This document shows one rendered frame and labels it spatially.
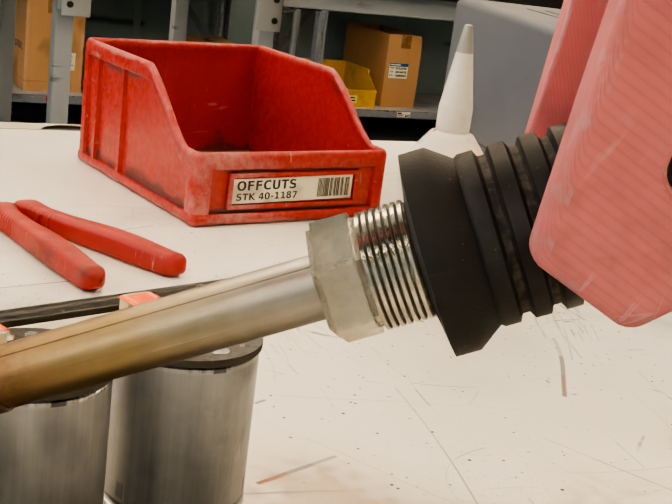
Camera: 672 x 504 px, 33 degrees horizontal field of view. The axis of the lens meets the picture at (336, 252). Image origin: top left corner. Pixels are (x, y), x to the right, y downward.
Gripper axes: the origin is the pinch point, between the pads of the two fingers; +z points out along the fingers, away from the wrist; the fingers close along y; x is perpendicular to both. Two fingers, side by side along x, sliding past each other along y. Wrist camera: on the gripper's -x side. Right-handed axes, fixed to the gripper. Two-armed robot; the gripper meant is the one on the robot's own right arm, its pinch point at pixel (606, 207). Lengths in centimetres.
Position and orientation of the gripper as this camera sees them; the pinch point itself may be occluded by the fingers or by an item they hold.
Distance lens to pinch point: 13.7
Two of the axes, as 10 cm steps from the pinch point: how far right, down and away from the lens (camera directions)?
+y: -0.5, 2.7, -9.6
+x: 8.0, 5.8, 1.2
